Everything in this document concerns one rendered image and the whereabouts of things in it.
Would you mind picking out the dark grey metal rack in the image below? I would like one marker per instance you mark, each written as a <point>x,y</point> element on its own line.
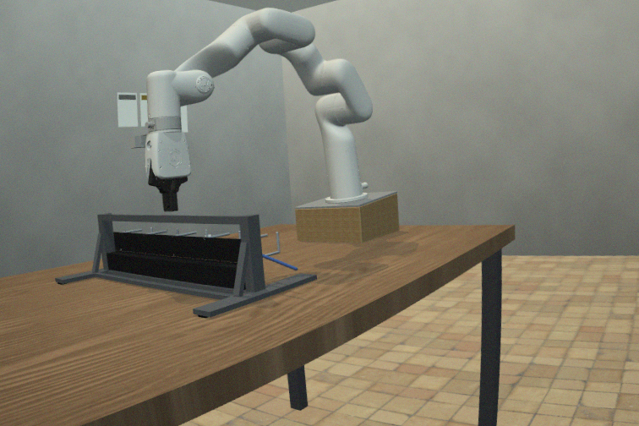
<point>147,268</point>

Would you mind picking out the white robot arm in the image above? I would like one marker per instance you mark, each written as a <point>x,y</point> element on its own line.
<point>168,90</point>

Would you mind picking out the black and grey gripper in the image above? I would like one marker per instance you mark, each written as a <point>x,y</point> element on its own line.
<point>167,160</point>

